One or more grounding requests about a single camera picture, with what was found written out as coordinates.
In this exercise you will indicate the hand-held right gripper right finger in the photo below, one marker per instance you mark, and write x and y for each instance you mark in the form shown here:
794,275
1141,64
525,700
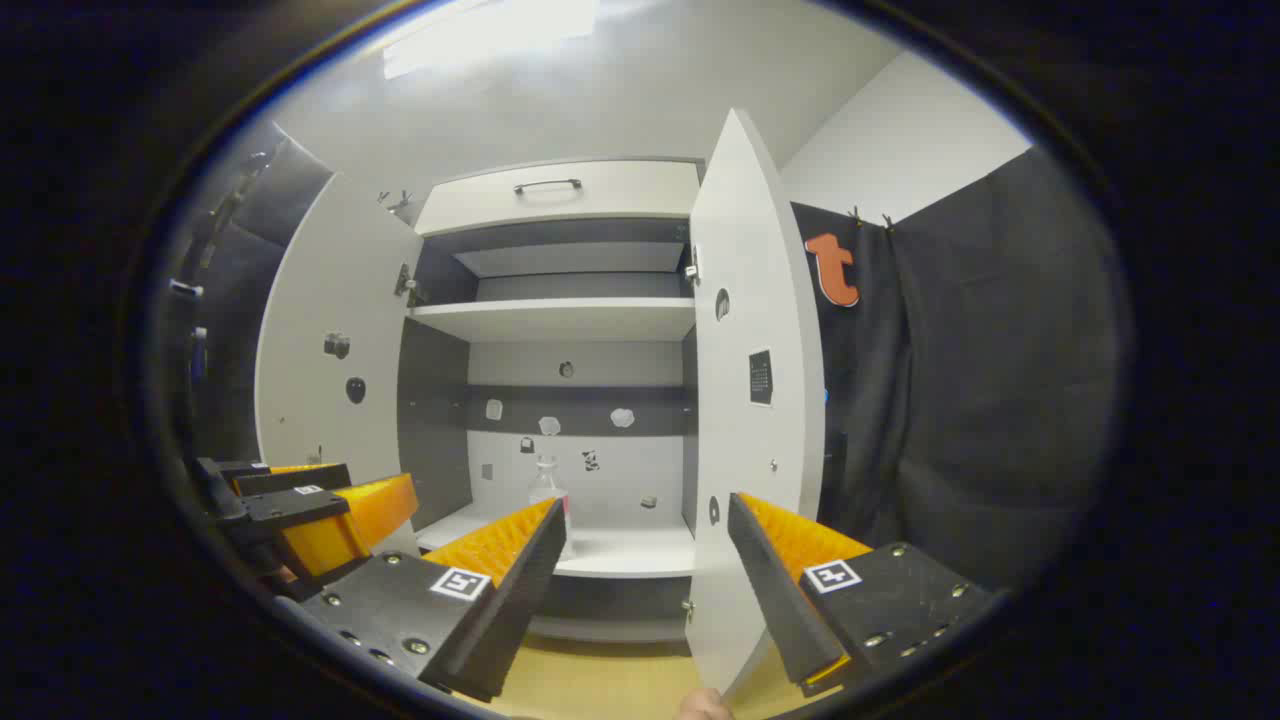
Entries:
790,610

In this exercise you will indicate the white cabinet door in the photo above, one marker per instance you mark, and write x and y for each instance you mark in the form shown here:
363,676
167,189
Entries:
740,450
320,300

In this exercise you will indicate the white and grey cabinet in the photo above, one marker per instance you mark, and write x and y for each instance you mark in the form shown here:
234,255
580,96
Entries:
560,320

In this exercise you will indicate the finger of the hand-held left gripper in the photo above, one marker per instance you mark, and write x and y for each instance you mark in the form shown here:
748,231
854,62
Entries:
300,508
290,480

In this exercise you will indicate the black backdrop cloth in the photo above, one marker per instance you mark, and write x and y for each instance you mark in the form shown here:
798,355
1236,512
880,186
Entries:
980,400

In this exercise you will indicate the clear glass bottle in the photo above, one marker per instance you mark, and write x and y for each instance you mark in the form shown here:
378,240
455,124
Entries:
545,488

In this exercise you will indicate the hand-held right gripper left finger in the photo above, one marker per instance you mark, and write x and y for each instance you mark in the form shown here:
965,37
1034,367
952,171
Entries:
500,620

